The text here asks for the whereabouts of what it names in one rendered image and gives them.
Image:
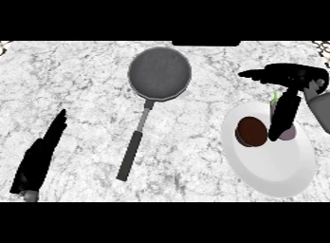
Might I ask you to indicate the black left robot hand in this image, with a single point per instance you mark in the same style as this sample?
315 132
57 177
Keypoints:
34 161

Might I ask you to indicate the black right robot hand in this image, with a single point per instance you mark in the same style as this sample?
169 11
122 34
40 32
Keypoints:
290 74

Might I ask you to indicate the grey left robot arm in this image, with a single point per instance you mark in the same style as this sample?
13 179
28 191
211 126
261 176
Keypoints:
31 196

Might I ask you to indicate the brown cupcake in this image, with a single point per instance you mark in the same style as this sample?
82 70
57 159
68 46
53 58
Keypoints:
252 132

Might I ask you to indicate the dark grey frying pan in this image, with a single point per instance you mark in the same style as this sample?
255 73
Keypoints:
159 73

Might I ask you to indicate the white plate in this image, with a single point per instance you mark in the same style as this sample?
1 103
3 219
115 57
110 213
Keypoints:
270 167

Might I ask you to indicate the purple item with green stem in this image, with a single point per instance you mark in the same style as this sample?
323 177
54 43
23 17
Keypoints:
287 134

